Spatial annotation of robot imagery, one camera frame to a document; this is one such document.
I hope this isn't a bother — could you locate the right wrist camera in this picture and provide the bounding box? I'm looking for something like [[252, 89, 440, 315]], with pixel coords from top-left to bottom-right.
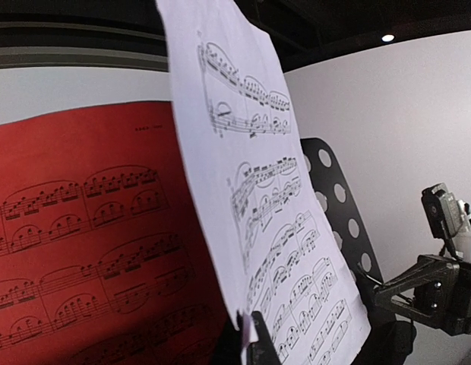
[[420, 182, 471, 263]]

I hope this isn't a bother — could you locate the black music stand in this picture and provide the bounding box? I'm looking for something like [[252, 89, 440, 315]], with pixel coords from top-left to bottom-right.
[[208, 137, 419, 365]]

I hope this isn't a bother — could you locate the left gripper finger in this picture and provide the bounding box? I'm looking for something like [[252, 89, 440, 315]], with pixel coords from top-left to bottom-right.
[[237, 311, 280, 365]]

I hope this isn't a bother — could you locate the red sheet music page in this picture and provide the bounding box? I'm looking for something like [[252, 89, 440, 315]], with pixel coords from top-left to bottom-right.
[[0, 101, 227, 364]]

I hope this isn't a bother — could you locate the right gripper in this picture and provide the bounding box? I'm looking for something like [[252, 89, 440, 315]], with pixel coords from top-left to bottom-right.
[[374, 255, 471, 336]]

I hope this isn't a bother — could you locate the white sheet music page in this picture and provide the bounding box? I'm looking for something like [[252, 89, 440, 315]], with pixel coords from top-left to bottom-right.
[[156, 1, 371, 364]]

